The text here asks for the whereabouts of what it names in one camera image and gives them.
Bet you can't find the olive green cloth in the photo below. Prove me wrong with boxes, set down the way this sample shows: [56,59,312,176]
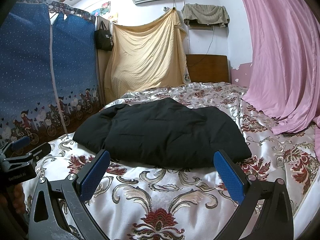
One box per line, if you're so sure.
[181,3,230,28]

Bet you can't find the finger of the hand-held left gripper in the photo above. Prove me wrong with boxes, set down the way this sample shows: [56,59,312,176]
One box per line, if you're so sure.
[0,136,30,155]
[24,142,52,165]

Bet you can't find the colourful wall pictures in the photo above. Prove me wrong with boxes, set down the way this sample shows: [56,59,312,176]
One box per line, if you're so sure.
[92,1,119,22]

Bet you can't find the black tote bag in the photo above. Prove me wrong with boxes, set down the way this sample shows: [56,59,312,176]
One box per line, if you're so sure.
[94,21,115,52]

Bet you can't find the yellow hanging sheet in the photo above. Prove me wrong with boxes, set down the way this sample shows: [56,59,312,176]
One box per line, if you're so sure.
[104,8,189,103]

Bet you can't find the blue fabric wardrobe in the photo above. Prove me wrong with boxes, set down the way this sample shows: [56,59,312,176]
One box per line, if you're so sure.
[0,0,102,153]

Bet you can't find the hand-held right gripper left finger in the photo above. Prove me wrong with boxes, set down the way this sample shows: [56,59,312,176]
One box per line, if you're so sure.
[27,150,110,240]

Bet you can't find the floral satin bedspread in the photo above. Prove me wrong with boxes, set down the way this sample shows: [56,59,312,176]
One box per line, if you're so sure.
[21,82,320,240]

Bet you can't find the wooden headboard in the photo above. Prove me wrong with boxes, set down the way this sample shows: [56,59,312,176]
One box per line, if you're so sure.
[186,54,230,83]

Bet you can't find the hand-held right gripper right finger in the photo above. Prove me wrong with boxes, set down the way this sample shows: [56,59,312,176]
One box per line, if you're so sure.
[214,150,294,240]

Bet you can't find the brown wall-mounted box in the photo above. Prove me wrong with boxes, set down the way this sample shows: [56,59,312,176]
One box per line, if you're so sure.
[188,24,214,31]

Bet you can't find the black jacket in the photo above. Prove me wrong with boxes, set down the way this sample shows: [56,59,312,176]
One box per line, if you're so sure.
[72,97,252,169]

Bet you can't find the pink curtain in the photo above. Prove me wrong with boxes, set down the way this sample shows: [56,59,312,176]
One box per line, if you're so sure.
[235,0,320,135]

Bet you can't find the person's left hand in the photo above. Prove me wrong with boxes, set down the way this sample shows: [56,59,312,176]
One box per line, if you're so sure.
[10,185,25,207]

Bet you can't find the thin wall cable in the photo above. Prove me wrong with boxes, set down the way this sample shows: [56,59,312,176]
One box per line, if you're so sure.
[186,27,214,68]

